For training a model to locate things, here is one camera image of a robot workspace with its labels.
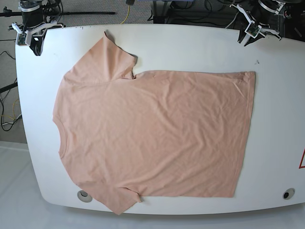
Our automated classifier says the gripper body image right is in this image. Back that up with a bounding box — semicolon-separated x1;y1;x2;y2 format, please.
230;3;283;41

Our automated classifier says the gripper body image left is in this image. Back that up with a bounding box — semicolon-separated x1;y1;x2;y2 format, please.
9;21;64;45

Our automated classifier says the peach pink T-shirt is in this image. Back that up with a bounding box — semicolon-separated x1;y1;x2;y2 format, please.
53;35;255;214

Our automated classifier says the black tripod stand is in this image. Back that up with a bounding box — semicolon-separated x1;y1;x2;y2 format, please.
0;1;115;29

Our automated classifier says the black floor cable left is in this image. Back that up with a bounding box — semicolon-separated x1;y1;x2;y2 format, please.
0;50;19;131

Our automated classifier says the yellow floor cable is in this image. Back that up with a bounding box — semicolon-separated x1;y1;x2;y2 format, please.
0;97;22;125

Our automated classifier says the yellow hanging cable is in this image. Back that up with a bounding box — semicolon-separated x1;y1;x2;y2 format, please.
120;0;134;25

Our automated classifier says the left table cable grommet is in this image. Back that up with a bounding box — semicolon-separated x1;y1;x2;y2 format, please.
77;190;92;203

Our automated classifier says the table cable grommet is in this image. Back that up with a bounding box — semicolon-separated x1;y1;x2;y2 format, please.
77;190;92;203
283;188;295;200

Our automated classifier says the right table cable grommet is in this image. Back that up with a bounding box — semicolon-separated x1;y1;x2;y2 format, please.
283;188;295;200

